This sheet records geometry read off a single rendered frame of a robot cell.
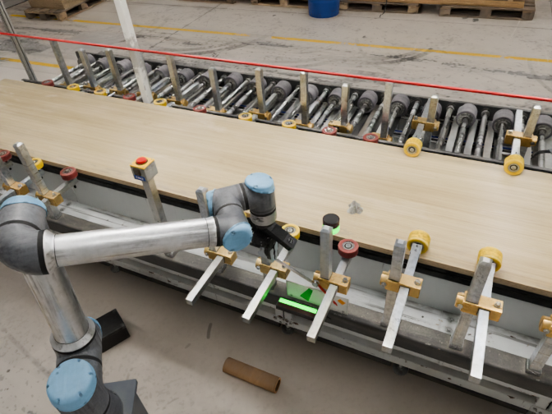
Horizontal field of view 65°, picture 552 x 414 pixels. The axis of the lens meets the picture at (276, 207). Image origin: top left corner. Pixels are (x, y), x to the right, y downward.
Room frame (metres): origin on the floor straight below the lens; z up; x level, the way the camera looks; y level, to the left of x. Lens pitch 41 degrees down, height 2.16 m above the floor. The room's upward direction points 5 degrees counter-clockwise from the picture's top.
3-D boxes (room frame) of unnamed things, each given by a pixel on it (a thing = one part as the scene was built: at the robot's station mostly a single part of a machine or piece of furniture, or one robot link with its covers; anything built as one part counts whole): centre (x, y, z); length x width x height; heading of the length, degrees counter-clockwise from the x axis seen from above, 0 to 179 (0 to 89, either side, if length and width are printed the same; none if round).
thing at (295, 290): (1.07, -0.13, 0.75); 0.26 x 0.01 x 0.10; 62
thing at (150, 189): (1.44, 0.51, 0.93); 0.05 x 0.04 x 0.45; 62
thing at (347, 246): (1.19, -0.27, 0.85); 0.08 x 0.08 x 0.11
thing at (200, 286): (1.25, 0.26, 0.81); 0.43 x 0.03 x 0.04; 152
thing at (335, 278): (1.07, -0.19, 0.85); 0.13 x 0.06 x 0.05; 62
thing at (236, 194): (1.06, 0.15, 1.28); 0.12 x 0.12 x 0.09; 15
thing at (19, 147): (1.78, 1.16, 0.92); 0.03 x 0.03 x 0.48; 62
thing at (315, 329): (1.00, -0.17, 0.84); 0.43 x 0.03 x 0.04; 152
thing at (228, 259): (1.30, 0.26, 0.81); 0.13 x 0.06 x 0.05; 62
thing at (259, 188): (1.10, 0.05, 1.28); 0.10 x 0.09 x 0.12; 105
